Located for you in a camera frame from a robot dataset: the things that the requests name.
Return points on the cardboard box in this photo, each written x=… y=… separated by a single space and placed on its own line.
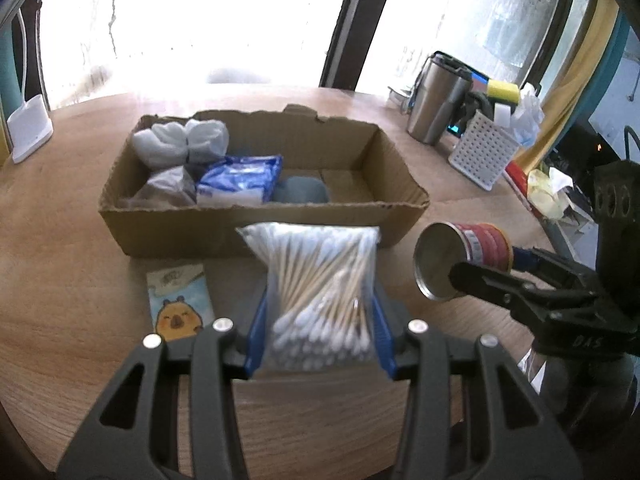
x=190 y=230

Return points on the clear bag of cotton swabs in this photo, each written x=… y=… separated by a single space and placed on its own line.
x=315 y=285

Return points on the grey socks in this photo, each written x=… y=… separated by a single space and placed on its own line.
x=300 y=191

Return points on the clear plastic bag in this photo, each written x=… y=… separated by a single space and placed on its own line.
x=167 y=185

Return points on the dark cloth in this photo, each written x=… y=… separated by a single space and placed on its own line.
x=477 y=105

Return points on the thin plastic bag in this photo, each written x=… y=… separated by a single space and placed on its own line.
x=527 y=120

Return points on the blue tissue pack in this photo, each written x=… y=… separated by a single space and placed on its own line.
x=235 y=180

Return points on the teal curtain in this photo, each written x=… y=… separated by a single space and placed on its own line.
x=6 y=75
x=617 y=50

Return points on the black window frame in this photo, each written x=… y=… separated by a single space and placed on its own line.
x=350 y=20

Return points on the red metal can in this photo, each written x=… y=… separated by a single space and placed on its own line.
x=482 y=242

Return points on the crumpled yellow tissue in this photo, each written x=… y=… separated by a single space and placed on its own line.
x=545 y=195

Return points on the yellow sponge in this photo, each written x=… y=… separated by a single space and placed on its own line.
x=504 y=91

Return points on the cartoon printed tissue pack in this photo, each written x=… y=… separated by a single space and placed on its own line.
x=175 y=300

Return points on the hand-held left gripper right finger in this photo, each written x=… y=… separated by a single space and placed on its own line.
x=387 y=345

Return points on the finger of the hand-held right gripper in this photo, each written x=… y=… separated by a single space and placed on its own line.
x=485 y=282
x=525 y=259

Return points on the white desk lamp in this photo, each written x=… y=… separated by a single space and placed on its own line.
x=30 y=130

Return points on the white perforated plastic basket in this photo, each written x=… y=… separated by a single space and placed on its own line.
x=482 y=152

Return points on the tablet with blue screen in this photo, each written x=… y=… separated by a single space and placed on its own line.
x=480 y=78

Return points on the stainless steel tumbler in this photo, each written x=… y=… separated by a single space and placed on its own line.
x=435 y=105

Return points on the yellow curtain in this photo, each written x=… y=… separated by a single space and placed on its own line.
x=590 y=60

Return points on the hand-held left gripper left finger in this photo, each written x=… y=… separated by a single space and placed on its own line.
x=255 y=340

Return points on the white socks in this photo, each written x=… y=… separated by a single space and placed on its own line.
x=170 y=142

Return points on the flat red box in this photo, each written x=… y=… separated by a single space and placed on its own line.
x=517 y=175

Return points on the white foam block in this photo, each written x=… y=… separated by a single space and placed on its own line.
x=504 y=114

